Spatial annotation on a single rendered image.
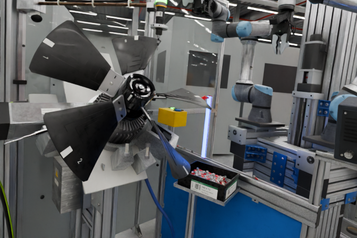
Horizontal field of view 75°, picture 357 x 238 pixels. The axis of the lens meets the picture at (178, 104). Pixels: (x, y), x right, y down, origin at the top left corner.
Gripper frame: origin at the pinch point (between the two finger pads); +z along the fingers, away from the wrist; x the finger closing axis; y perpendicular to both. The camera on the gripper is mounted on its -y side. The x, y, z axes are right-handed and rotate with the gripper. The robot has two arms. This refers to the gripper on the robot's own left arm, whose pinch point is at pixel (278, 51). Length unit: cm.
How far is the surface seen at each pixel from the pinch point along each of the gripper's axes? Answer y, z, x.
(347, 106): -21.6, 20.6, -34.6
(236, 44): 218, -47, 180
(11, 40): -93, 6, 80
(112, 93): -67, 25, 28
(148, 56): -50, 8, 32
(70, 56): -81, 12, 33
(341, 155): -18, 37, -34
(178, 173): -57, 47, -1
